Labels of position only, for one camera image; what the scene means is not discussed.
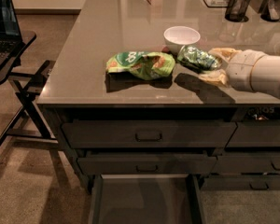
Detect bottom right drawer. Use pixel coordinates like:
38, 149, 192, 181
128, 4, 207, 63
201, 175, 280, 190

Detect top right drawer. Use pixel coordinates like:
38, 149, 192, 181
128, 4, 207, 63
227, 119, 280, 147

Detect black mesh cup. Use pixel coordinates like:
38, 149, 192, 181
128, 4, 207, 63
260, 0, 280, 22
225, 0, 251, 22

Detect middle left drawer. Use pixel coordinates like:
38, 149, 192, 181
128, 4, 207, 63
77, 152, 217, 175

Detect snack bags in drawer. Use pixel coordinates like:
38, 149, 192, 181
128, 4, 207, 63
245, 106, 280, 120

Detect open bottom left drawer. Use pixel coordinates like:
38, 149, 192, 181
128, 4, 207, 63
88, 175, 206, 224

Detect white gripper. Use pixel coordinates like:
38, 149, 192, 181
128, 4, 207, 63
198, 48, 265, 91

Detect middle right drawer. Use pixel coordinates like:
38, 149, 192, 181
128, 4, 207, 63
212, 152, 280, 174

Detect green chip bag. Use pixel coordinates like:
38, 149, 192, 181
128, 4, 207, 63
105, 51, 175, 81

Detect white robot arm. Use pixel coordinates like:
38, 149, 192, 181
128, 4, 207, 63
199, 48, 280, 99

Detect grey counter cabinet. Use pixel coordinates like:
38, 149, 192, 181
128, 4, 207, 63
37, 0, 280, 188

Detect white bowl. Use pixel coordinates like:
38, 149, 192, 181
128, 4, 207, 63
163, 26, 201, 54

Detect top left drawer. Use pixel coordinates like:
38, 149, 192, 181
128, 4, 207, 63
60, 120, 236, 148

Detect black laptop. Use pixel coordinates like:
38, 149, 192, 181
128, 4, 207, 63
0, 0, 22, 59

